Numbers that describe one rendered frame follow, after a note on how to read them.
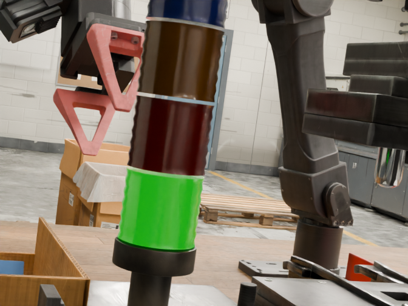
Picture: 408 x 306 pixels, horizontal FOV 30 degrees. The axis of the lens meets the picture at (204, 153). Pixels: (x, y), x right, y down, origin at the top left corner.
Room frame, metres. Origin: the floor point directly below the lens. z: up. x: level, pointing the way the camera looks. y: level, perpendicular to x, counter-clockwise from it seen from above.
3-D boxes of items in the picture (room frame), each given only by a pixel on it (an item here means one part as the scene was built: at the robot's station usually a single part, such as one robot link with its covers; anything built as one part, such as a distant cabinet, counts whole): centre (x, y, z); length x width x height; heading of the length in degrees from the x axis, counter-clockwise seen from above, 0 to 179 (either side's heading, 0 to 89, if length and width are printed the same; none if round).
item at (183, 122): (0.36, 0.02, 1.10); 0.04 x 0.04 x 0.03
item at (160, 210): (0.36, 0.02, 1.07); 0.04 x 0.04 x 0.03
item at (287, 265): (0.67, -0.11, 0.98); 0.07 x 0.02 x 0.01; 21
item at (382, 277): (0.69, -0.18, 0.98); 0.07 x 0.02 x 0.01; 21
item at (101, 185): (4.30, 0.37, 0.40); 0.66 x 0.62 x 0.50; 18
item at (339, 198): (1.02, -0.16, 1.00); 0.09 x 0.06 x 0.06; 35
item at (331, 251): (1.03, -0.17, 0.94); 0.20 x 0.07 x 0.08; 111
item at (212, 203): (7.43, -0.51, 0.07); 1.20 x 1.00 x 0.14; 109
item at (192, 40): (0.36, 0.02, 1.14); 0.04 x 0.04 x 0.03
